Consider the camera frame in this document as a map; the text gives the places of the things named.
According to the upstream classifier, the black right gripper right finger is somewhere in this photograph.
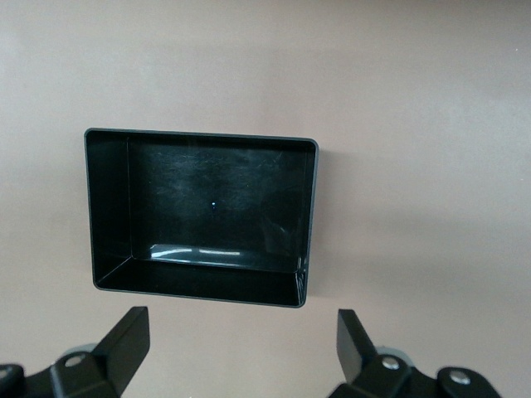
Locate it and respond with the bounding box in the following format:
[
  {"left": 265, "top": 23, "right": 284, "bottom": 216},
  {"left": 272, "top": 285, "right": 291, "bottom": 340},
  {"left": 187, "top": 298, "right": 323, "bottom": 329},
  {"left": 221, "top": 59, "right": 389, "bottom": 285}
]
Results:
[{"left": 331, "top": 308, "right": 441, "bottom": 398}]

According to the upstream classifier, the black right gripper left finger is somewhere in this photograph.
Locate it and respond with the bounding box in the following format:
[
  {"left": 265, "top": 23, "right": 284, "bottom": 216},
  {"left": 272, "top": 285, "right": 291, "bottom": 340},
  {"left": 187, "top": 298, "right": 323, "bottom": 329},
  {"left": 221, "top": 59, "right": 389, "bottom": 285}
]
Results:
[{"left": 24, "top": 306, "right": 150, "bottom": 398}]

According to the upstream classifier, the black plastic box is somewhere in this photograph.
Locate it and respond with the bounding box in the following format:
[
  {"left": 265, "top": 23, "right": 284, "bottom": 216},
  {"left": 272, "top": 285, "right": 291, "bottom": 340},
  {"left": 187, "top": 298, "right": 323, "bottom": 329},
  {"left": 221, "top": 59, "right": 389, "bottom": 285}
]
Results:
[{"left": 84, "top": 127, "right": 321, "bottom": 310}]

